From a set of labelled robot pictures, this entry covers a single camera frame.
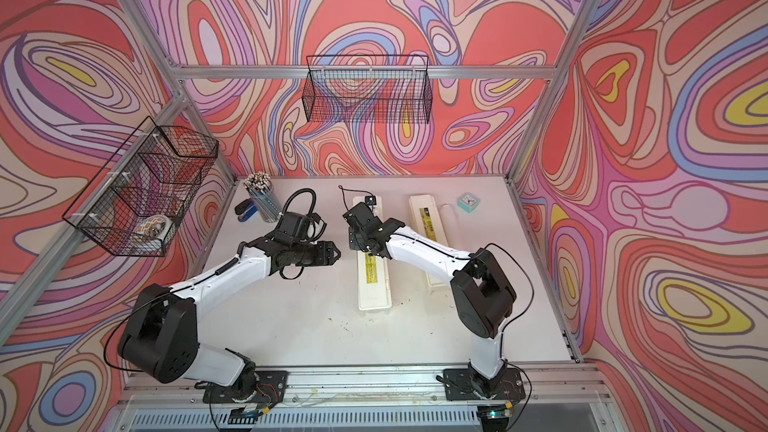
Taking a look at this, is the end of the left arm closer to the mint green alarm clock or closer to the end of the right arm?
the end of the right arm

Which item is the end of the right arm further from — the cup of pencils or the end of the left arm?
the cup of pencils

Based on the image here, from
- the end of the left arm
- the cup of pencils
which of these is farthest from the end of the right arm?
the cup of pencils

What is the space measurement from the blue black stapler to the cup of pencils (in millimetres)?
53

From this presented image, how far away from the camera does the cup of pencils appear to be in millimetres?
951

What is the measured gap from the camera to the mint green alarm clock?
3.64 feet

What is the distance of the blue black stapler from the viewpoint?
1.07 m

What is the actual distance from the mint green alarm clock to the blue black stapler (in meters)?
0.76
